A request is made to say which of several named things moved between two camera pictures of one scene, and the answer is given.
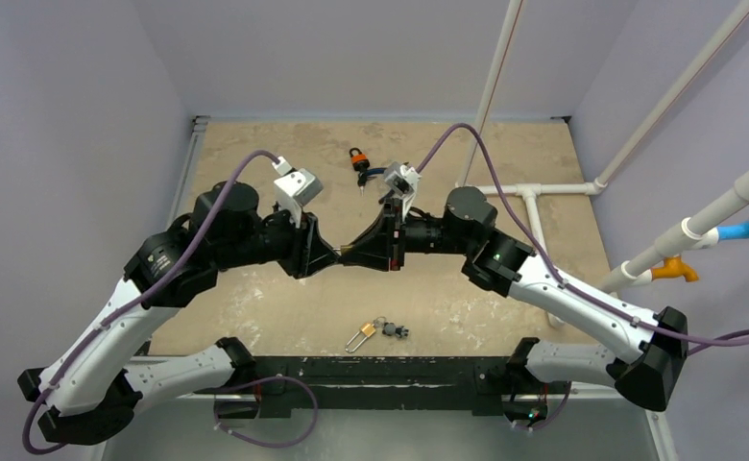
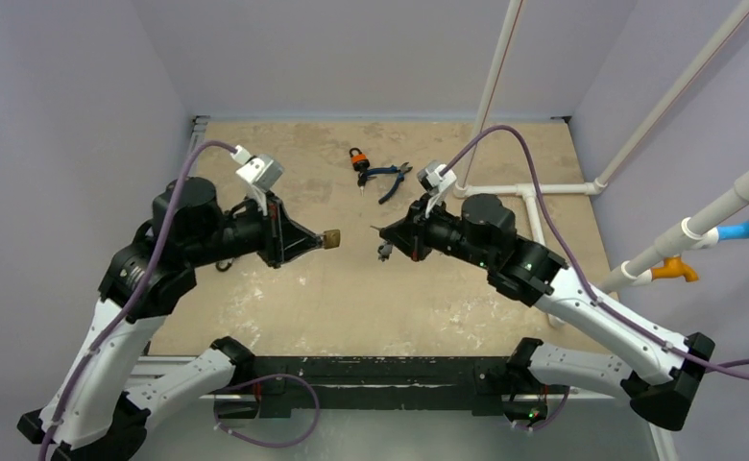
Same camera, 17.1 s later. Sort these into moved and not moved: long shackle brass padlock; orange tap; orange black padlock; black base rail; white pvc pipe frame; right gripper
Moved: right gripper; long shackle brass padlock
Not moved: orange tap; orange black padlock; black base rail; white pvc pipe frame
